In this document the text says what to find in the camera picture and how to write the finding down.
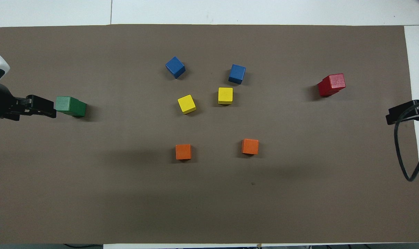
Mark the blue wooden cube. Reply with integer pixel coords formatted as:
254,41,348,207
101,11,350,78
228,64,246,85
165,56,186,79

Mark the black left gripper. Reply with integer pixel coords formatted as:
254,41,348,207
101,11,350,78
0,83,57,121

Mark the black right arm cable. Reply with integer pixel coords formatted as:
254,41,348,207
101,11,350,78
394,99,419,182

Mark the yellow wooden cube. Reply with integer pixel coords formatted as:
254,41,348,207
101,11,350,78
218,87,234,105
177,94,197,115

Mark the orange wooden cube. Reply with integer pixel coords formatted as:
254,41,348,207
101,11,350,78
175,144,192,160
241,138,259,156

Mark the brown paper mat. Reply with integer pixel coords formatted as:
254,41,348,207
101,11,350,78
0,24,419,244

